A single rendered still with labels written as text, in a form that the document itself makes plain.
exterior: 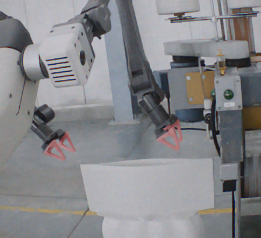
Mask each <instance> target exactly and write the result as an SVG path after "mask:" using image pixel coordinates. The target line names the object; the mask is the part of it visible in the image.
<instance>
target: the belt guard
mask: <svg viewBox="0 0 261 238"><path fill-rule="evenodd" d="M199 40H210V39H205V38H201V39H189V40H175V41H169V42H163V47H164V53H165V55H176V56H194V57H209V58H217V57H216V55H217V54H220V51H217V50H221V54H224V55H225V58H226V59H236V60H237V59H241V58H248V57H249V48H248V42H247V41H246V40H226V41H223V40H218V41H215V40H212V41H199Z"/></svg>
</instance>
